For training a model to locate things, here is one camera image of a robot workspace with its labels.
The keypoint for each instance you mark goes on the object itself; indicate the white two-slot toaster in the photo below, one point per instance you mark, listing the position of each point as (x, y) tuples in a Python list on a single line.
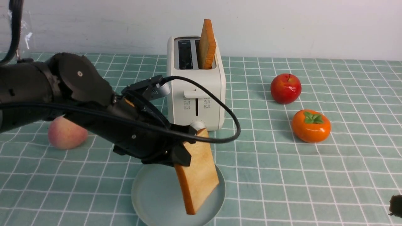
[(187, 104)]

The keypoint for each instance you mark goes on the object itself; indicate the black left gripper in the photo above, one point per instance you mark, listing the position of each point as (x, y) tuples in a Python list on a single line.
[(148, 146)]

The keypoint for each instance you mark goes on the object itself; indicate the green checkered tablecloth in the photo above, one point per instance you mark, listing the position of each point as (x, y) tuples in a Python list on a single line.
[(272, 177)]

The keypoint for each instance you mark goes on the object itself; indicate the light green round plate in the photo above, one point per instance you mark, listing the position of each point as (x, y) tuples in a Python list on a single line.
[(157, 199)]

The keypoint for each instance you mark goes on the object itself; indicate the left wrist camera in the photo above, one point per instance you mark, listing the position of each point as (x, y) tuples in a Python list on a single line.
[(153, 88)]

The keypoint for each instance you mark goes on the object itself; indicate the pink peach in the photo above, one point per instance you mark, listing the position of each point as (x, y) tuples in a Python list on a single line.
[(66, 135)]

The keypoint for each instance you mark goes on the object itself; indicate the orange persimmon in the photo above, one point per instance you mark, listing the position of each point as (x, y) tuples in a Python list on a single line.
[(311, 126)]

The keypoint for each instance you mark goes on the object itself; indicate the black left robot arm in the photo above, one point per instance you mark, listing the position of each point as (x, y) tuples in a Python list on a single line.
[(66, 84)]

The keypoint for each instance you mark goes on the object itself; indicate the red apple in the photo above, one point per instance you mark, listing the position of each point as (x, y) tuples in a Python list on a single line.
[(285, 88)]

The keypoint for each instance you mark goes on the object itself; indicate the toast slice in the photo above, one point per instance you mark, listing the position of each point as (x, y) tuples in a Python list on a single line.
[(206, 46), (198, 180)]

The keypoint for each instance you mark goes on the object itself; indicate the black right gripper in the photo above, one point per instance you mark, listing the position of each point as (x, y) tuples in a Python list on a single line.
[(395, 206)]

